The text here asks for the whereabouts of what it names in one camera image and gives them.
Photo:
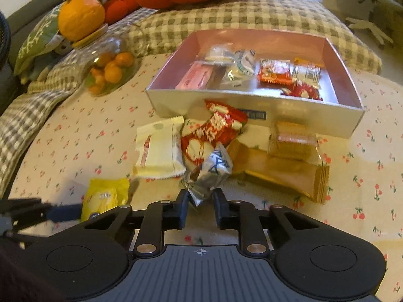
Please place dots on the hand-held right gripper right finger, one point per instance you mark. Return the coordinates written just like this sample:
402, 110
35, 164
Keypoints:
220, 209

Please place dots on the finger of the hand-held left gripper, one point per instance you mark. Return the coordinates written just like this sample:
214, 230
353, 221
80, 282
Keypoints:
66, 213

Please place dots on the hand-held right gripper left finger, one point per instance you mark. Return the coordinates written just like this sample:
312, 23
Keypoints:
184, 207

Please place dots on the silver and blue snack packet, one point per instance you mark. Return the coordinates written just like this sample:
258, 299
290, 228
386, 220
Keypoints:
211, 170

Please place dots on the yellow snack packet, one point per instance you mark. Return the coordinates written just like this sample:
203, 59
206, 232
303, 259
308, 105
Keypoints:
105, 195

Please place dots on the cream snack packet red stripe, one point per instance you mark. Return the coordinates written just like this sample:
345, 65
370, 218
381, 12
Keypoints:
160, 151

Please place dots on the long gold snack packet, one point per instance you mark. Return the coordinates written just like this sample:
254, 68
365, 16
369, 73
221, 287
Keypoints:
283, 171

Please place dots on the red snack packet white lettering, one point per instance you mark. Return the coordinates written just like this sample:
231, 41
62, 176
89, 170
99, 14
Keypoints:
220, 122

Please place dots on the clear brown cake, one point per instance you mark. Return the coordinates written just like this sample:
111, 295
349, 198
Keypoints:
294, 141

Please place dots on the silver cardboard box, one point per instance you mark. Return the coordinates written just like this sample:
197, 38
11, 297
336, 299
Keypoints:
299, 116

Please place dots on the pink snack packet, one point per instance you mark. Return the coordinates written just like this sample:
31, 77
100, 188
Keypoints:
193, 77

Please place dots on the orange and white snack packet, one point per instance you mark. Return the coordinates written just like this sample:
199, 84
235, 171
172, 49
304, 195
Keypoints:
274, 72

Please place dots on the pale green snack packet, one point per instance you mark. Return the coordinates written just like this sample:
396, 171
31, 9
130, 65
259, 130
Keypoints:
244, 61

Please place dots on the clear white snack packet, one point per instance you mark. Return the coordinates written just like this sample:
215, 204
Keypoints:
218, 55

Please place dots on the orange topped barcode snack packet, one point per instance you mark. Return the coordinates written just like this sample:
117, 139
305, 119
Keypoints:
307, 72

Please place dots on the cherry print cloth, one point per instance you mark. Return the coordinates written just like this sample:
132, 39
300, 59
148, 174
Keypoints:
78, 132

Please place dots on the grey plush toy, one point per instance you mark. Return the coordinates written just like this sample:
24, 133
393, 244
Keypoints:
47, 63

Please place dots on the pile of small oranges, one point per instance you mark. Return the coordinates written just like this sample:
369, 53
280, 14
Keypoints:
113, 69

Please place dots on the glass jar with wooden lid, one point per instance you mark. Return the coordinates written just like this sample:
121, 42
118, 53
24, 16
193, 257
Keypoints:
110, 44

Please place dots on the green leaf pattern pillow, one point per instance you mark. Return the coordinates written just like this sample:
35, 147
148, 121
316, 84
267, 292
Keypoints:
37, 37

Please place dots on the black fan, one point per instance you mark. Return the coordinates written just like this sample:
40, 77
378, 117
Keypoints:
3, 37

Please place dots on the large orange fruit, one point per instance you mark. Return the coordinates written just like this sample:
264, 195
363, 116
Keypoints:
80, 17

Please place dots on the small red-orange plush cushion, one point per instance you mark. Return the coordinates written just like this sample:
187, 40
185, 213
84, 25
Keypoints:
121, 6

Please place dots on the grey sofa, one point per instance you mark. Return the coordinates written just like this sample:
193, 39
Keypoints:
31, 0

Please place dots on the grey and white office chair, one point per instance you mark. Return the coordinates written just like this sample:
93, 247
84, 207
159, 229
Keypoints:
365, 25

